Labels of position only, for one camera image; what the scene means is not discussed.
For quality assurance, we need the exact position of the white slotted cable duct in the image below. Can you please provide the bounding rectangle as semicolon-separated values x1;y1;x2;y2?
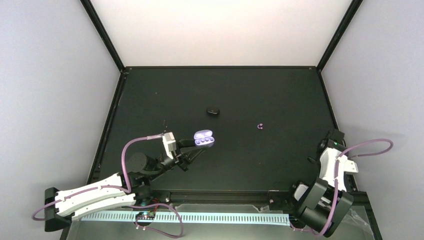
81;210;290;226

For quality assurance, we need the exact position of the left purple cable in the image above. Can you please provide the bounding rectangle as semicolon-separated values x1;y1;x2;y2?
31;133;165;222

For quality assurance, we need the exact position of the black front rail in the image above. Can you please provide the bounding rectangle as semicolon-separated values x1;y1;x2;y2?
152;189;293;205

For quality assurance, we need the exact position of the purple cable loop front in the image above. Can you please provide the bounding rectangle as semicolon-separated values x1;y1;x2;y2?
129;202;184;239

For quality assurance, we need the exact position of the clear plastic bag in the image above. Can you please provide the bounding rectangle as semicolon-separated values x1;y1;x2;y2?
341;206;374;239

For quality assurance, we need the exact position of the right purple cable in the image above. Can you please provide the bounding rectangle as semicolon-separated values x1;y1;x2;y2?
298;138;394;237

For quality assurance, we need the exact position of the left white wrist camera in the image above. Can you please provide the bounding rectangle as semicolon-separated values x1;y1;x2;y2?
162;132;177;159

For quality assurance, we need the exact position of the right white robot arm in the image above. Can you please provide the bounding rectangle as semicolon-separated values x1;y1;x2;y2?
284;129;359;238

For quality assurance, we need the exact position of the small circuit board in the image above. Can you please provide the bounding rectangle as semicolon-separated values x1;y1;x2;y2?
135;211;156;222

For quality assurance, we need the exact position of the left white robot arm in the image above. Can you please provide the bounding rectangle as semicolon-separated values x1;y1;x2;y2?
32;132;215;232

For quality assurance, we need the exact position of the lavender earbud charging case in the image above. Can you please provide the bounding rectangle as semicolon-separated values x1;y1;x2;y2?
193;129;215;147

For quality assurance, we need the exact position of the black earbud charging case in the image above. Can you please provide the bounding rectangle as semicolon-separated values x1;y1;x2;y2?
206;106;220;116

